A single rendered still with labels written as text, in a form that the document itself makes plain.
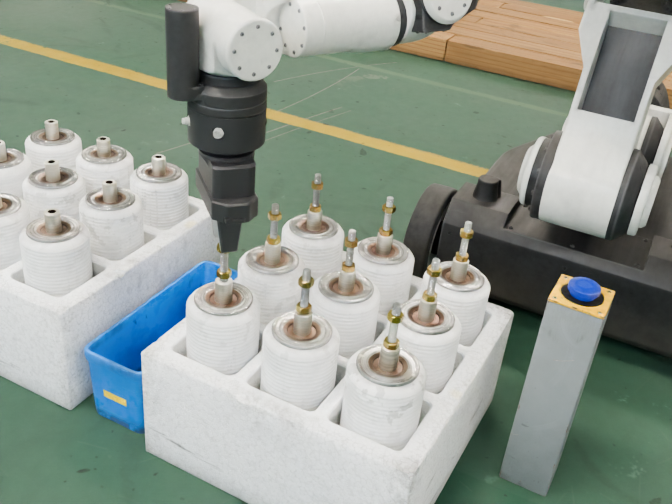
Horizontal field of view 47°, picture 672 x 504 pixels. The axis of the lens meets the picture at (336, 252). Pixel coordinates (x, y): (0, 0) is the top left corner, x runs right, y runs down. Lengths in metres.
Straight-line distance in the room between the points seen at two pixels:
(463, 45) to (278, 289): 1.96
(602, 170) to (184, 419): 0.69
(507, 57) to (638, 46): 1.60
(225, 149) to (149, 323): 0.47
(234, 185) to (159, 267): 0.42
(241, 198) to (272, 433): 0.29
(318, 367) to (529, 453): 0.35
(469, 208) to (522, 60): 1.49
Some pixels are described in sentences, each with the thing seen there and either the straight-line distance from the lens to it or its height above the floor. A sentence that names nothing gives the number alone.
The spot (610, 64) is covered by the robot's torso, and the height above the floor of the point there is 0.50.
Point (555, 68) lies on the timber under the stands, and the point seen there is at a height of 0.06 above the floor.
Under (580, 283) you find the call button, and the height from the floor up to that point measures 0.33.
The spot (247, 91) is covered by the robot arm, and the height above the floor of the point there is 0.55.
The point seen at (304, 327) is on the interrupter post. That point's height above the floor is 0.26.
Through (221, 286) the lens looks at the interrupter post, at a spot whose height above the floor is 0.28.
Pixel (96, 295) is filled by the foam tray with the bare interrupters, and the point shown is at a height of 0.17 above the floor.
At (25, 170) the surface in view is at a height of 0.24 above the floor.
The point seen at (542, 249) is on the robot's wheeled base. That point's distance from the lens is 1.39.
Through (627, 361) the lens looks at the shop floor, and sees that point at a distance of 1.50.
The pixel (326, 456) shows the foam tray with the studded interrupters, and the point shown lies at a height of 0.15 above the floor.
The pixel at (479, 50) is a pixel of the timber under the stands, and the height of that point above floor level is 0.07.
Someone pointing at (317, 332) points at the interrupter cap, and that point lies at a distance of 0.97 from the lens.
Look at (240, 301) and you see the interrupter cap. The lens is 1.01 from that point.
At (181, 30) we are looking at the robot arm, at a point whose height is 0.61.
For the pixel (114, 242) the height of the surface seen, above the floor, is 0.20.
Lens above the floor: 0.84
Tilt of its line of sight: 31 degrees down
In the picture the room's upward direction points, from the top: 6 degrees clockwise
